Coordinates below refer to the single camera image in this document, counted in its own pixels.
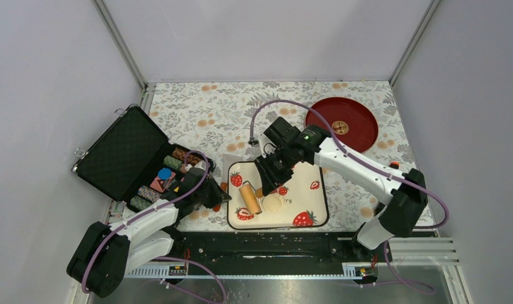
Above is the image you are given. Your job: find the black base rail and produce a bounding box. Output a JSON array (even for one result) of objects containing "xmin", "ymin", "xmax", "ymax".
[{"xmin": 172, "ymin": 231, "xmax": 393, "ymax": 277}]

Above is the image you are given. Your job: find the scraper with wooden handle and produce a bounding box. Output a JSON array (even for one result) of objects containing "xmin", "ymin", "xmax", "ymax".
[{"xmin": 212, "ymin": 153, "xmax": 243, "ymax": 212}]

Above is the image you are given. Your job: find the white dough ball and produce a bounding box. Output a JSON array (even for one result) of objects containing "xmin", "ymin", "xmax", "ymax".
[{"xmin": 262, "ymin": 193, "xmax": 284, "ymax": 214}]

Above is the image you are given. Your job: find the floral tablecloth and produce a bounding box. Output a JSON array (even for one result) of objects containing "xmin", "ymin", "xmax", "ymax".
[{"xmin": 145, "ymin": 81, "xmax": 418, "ymax": 232}]

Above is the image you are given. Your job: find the blue poker chip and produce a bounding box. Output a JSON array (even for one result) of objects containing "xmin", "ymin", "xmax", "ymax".
[{"xmin": 157, "ymin": 168, "xmax": 173, "ymax": 181}]

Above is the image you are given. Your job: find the red round lacquer tray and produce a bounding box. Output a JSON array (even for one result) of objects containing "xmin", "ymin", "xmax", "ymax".
[{"xmin": 312, "ymin": 97, "xmax": 379, "ymax": 153}]

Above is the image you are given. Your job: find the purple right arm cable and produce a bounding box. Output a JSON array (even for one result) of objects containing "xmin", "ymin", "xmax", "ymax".
[{"xmin": 248, "ymin": 99, "xmax": 450, "ymax": 229}]

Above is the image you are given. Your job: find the strawberry print tray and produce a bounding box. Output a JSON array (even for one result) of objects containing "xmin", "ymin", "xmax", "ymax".
[{"xmin": 227, "ymin": 161, "xmax": 329, "ymax": 230}]

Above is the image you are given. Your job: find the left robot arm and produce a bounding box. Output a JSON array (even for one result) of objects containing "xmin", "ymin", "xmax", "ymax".
[{"xmin": 66, "ymin": 167, "xmax": 230, "ymax": 298}]

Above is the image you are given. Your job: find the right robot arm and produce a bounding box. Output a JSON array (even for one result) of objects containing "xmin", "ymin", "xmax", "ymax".
[{"xmin": 249, "ymin": 117, "xmax": 428, "ymax": 261}]

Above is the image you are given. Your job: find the black poker chip case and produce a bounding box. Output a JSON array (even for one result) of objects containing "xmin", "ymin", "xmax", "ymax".
[{"xmin": 72, "ymin": 106, "xmax": 203, "ymax": 212}]

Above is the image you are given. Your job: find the wooden dough roller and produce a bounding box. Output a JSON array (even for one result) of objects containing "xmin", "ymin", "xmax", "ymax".
[{"xmin": 239, "ymin": 180, "xmax": 262, "ymax": 215}]

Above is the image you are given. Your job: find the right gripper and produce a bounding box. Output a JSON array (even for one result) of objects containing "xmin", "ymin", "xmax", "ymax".
[{"xmin": 254, "ymin": 145, "xmax": 296, "ymax": 196}]

